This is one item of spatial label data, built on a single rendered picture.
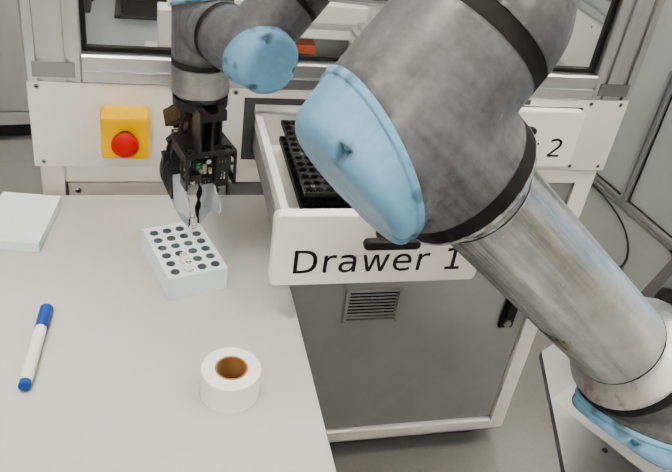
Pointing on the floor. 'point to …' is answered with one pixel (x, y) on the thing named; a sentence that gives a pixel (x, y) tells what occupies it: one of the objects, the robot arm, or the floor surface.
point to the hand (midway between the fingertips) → (191, 213)
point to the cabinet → (385, 328)
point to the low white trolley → (150, 349)
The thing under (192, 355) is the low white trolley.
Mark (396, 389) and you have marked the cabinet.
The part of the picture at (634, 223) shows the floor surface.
